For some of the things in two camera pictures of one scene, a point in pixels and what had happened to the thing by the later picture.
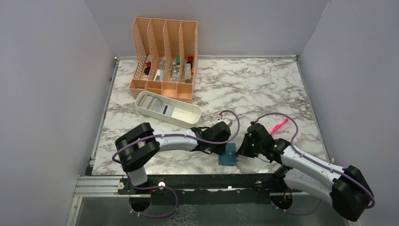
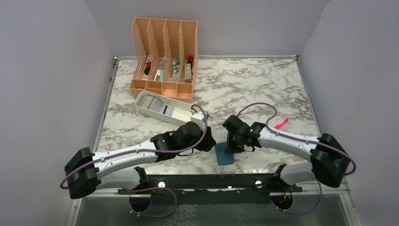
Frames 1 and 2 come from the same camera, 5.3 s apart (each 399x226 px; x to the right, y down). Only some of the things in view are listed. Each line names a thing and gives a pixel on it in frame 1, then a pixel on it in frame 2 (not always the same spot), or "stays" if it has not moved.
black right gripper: [243, 149] -> [230, 147]
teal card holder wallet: [229, 157] stays
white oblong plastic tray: [180, 113] stays
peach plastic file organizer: [165, 53] stays
